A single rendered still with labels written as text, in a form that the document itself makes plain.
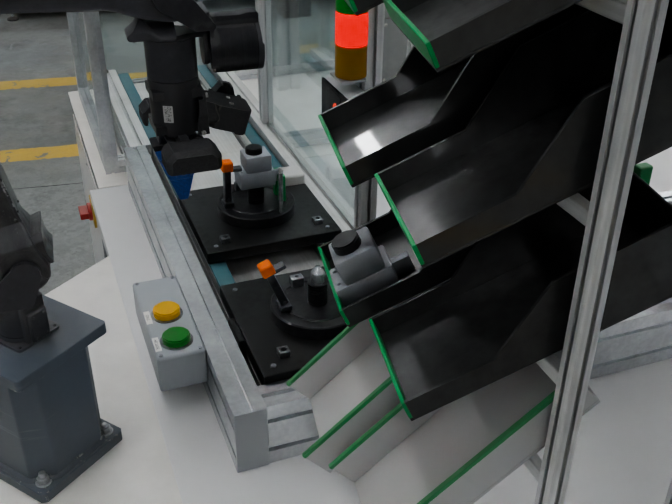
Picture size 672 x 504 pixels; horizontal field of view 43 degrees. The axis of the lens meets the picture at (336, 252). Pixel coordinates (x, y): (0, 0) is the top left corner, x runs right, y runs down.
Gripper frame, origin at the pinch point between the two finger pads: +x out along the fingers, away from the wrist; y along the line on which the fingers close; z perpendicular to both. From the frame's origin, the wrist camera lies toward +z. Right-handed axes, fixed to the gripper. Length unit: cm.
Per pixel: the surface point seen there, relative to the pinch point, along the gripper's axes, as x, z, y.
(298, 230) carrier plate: 28.3, 24.5, 29.6
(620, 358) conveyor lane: 37, 64, -11
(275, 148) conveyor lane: 29, 32, 67
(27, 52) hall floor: 124, -9, 464
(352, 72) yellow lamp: -2.0, 30.9, 21.7
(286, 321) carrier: 26.4, 13.4, 1.8
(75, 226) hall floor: 125, -6, 226
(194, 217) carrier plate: 28.3, 8.6, 40.3
